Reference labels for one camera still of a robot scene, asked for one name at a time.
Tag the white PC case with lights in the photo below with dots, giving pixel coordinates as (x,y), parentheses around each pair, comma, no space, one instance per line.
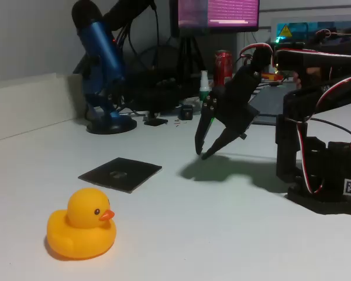
(298,29)

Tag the small black stand base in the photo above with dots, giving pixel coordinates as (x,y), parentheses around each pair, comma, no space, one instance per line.
(155,122)

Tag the computer monitor with purple screen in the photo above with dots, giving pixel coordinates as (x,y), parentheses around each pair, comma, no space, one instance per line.
(222,14)

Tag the black electronic desk device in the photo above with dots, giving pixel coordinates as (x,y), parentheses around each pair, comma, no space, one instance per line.
(152,93)

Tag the white plastic packet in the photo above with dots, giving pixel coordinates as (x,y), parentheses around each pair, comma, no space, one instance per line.
(193,102)

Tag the red soda can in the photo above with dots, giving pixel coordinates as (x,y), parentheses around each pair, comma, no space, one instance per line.
(222,67)

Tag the black square pad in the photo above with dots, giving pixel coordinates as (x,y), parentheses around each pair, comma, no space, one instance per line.
(134,172)

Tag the grey flat keyboard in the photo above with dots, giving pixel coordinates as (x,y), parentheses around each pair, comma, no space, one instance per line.
(269,102)

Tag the black leader arm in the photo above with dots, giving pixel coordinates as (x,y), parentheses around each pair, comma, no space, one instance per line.
(343,41)

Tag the black robot arm with base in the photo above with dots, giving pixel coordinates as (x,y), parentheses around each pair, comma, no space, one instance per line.
(289,137)

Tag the yellow rubber duck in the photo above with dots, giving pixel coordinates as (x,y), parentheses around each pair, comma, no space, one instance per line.
(79,231)

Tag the white spray bottle green label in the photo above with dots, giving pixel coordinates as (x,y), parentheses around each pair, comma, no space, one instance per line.
(204,85)

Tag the black tripod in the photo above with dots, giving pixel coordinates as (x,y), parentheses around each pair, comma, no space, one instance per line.
(188,47)

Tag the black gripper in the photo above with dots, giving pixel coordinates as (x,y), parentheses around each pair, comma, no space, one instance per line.
(229,112)

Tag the blue desktop microphone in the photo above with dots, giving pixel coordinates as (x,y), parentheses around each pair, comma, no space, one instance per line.
(101,44)

